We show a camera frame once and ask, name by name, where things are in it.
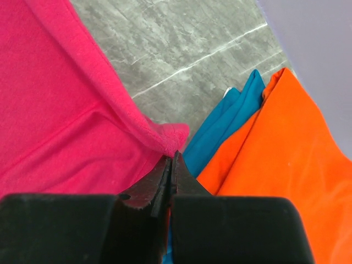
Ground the folded orange t-shirt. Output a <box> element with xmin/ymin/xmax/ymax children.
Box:
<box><xmin>198</xmin><ymin>68</ymin><xmax>351</xmax><ymax>263</ymax></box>

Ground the folded blue t-shirt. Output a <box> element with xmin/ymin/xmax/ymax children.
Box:
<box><xmin>162</xmin><ymin>69</ymin><xmax>266</xmax><ymax>264</ymax></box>

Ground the folded white t-shirt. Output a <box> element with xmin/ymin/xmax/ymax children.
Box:
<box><xmin>223</xmin><ymin>87</ymin><xmax>232</xmax><ymax>98</ymax></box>

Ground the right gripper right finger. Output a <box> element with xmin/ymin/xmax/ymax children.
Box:
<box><xmin>170</xmin><ymin>153</ymin><xmax>314</xmax><ymax>263</ymax></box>

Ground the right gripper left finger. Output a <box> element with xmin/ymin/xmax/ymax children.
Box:
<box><xmin>1</xmin><ymin>157</ymin><xmax>172</xmax><ymax>263</ymax></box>

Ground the pink t-shirt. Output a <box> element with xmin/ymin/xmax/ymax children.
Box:
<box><xmin>1</xmin><ymin>1</ymin><xmax>189</xmax><ymax>196</ymax></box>

